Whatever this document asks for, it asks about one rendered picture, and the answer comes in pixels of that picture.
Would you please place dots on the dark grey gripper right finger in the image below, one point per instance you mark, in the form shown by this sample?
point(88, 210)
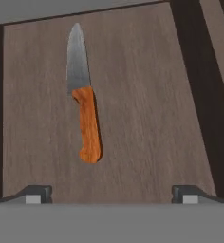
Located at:
point(188, 193)

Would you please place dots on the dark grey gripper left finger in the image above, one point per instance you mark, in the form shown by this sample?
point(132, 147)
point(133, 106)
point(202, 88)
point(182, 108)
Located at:
point(34, 193)

